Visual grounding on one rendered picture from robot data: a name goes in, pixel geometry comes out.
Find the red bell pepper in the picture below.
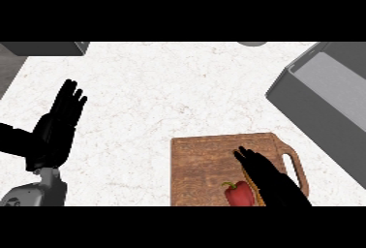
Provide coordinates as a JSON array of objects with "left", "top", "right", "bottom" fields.
[{"left": 221, "top": 180, "right": 257, "bottom": 207}]

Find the dark grey appliance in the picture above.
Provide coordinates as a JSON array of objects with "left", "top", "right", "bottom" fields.
[{"left": 0, "top": 42, "right": 92, "bottom": 57}]

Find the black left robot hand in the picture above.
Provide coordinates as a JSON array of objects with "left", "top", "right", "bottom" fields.
[{"left": 0, "top": 78, "right": 89, "bottom": 172}]

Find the large grey box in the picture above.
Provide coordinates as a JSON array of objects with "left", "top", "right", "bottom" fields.
[{"left": 265, "top": 42, "right": 366, "bottom": 190}]

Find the brown wooden cutting board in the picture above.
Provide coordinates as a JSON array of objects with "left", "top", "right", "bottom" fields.
[{"left": 170, "top": 132, "right": 311, "bottom": 207}]

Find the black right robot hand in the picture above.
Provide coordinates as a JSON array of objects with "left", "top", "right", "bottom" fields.
[{"left": 232, "top": 145, "right": 313, "bottom": 207}]

